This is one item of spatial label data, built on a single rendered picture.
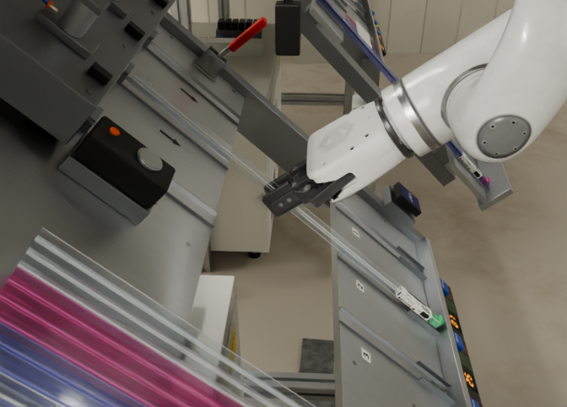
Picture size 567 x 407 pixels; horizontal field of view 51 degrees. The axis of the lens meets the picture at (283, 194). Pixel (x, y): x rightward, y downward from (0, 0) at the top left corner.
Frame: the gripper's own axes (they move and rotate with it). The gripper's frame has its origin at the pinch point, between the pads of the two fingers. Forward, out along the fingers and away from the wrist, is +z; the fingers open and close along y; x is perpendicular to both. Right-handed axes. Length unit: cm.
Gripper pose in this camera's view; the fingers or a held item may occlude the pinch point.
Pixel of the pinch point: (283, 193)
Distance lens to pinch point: 69.8
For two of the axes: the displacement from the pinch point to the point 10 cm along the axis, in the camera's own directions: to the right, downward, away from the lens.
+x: 6.0, 6.9, 4.1
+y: -0.5, 5.5, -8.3
